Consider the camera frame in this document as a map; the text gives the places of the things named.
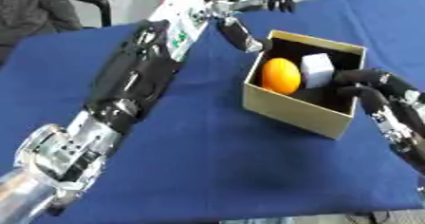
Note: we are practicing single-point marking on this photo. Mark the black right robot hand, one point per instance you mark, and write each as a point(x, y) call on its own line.
point(382, 88)

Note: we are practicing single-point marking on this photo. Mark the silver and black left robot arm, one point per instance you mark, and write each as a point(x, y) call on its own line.
point(133, 82)

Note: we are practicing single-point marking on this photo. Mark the tan cardboard box black inside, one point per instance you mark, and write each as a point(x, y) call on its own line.
point(293, 110)

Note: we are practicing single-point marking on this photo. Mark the white block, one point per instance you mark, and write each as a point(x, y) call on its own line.
point(317, 69)

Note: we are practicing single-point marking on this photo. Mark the orange toy fruit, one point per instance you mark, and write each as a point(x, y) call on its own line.
point(281, 76)

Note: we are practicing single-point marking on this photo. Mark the person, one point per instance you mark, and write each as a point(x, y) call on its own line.
point(30, 9)

